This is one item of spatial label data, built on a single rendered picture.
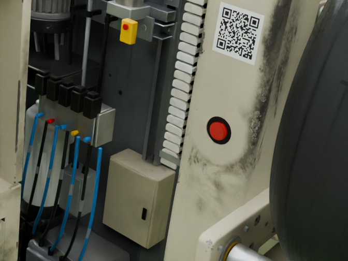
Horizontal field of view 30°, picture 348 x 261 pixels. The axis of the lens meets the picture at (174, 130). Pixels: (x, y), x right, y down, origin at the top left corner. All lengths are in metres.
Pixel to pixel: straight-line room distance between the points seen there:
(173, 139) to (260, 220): 0.20
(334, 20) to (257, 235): 0.48
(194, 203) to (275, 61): 0.29
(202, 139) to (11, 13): 0.35
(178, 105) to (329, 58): 0.41
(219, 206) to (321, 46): 0.43
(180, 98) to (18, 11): 0.29
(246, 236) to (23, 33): 0.47
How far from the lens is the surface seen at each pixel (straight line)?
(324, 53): 0.71
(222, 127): 1.01
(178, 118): 1.08
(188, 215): 1.12
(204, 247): 0.97
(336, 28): 0.72
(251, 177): 1.04
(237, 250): 1.00
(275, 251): 1.23
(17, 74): 1.04
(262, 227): 1.10
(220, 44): 0.98
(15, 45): 1.03
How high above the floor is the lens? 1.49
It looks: 25 degrees down
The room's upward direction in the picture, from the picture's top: 9 degrees clockwise
